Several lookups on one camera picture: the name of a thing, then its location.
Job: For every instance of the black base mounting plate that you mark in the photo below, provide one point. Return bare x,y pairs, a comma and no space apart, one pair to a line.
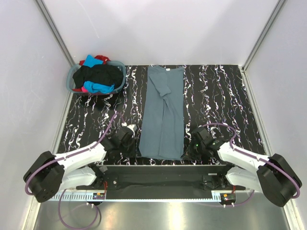
163,182

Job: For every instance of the red t shirt in basket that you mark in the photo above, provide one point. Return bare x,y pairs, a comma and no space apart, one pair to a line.
93,76

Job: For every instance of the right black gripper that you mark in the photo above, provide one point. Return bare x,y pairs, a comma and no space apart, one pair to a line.
189,155

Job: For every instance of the pink garment in basket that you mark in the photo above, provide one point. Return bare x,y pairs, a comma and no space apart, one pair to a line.
84,89

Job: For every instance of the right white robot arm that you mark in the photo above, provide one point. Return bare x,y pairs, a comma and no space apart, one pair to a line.
270,175

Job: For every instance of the grey blue t shirt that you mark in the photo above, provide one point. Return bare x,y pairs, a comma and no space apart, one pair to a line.
162,134

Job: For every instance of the cyan t shirt in basket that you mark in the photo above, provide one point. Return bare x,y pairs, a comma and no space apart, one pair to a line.
102,84

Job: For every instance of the teal plastic laundry basket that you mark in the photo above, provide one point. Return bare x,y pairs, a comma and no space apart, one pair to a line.
70,83

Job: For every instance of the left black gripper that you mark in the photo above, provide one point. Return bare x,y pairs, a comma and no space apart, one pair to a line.
133,154

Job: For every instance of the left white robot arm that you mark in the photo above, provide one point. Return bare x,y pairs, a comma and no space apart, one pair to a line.
51,173

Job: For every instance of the black t shirt in basket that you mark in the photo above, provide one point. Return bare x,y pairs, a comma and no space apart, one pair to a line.
107,75

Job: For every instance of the aluminium frame rail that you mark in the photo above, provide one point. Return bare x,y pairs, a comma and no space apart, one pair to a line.
74,194

